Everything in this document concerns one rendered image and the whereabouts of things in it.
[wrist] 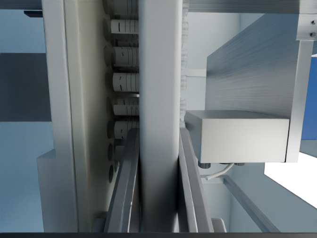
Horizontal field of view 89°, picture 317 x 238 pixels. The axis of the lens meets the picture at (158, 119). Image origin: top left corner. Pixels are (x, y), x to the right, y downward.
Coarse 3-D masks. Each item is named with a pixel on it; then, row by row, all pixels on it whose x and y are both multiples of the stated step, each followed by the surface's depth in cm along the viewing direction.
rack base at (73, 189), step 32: (64, 0) 7; (96, 0) 9; (64, 32) 7; (96, 32) 9; (64, 64) 7; (96, 64) 9; (64, 96) 7; (96, 96) 9; (128, 96) 21; (64, 128) 8; (96, 128) 9; (64, 160) 8; (96, 160) 9; (64, 192) 8; (96, 192) 9; (64, 224) 8
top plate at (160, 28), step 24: (144, 0) 7; (168, 0) 7; (144, 24) 7; (168, 24) 7; (144, 48) 7; (168, 48) 7; (144, 72) 7; (168, 72) 7; (144, 96) 8; (168, 96) 8; (144, 120) 8; (168, 120) 8; (144, 144) 8; (168, 144) 8; (144, 168) 8; (168, 168) 8; (144, 192) 8; (168, 192) 8; (144, 216) 8; (168, 216) 8
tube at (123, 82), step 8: (112, 80) 11; (120, 80) 11; (128, 80) 11; (136, 80) 11; (184, 80) 11; (112, 88) 11; (120, 88) 11; (128, 88) 11; (136, 88) 11; (184, 88) 11
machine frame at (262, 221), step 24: (0, 0) 28; (24, 0) 28; (192, 0) 28; (216, 0) 28; (240, 0) 28; (264, 0) 28; (288, 0) 28; (312, 0) 28; (192, 72) 136; (240, 192) 127; (264, 216) 101
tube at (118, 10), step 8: (104, 0) 10; (112, 0) 10; (120, 0) 10; (128, 0) 10; (136, 0) 10; (184, 0) 10; (104, 8) 11; (112, 8) 11; (120, 8) 11; (128, 8) 11; (136, 8) 11; (184, 8) 11; (184, 16) 11
